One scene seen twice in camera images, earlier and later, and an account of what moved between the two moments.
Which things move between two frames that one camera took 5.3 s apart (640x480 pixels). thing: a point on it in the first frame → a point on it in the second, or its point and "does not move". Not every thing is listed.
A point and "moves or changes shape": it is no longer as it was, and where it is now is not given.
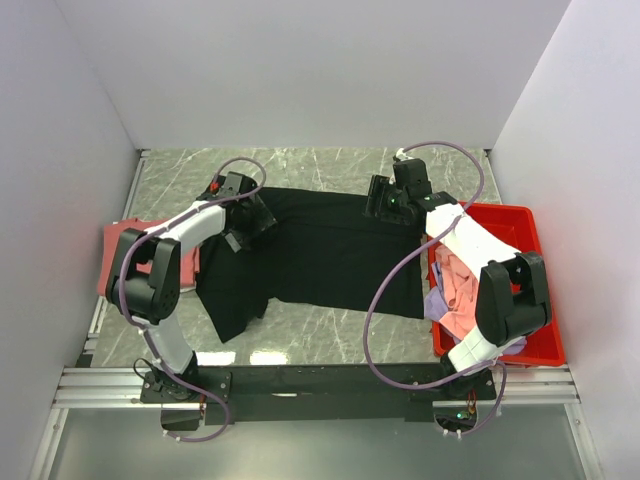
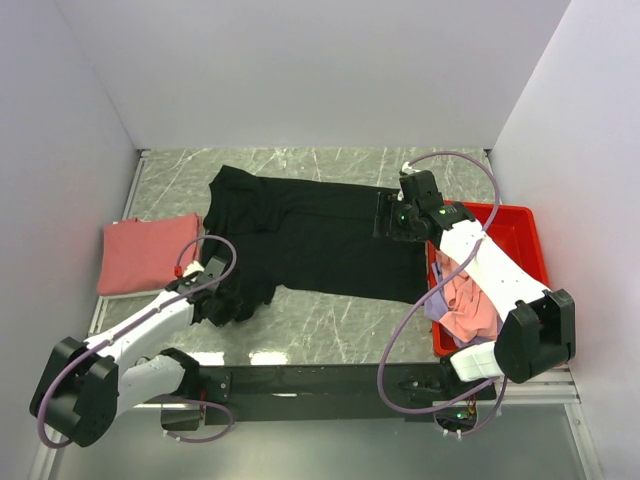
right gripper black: (381, 187) → (388, 204)
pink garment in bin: (460, 286) does not move
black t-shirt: (324, 253) moves or changes shape
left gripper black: (262, 220) → (229, 312)
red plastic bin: (515, 226) does not move
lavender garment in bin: (437, 304) does not move
